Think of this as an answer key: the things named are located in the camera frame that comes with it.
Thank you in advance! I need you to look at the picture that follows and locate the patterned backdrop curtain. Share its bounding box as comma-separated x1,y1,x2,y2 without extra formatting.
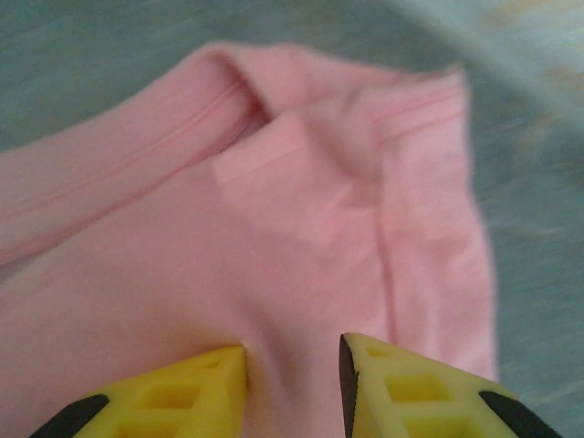
423,0,584,151

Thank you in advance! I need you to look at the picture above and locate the pink t-shirt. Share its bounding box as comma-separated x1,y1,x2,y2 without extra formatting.
0,39,499,438

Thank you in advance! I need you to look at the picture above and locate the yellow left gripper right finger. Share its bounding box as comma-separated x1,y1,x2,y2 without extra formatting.
338,332,561,438

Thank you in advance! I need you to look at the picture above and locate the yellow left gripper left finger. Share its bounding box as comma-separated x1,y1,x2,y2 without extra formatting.
27,343,251,438

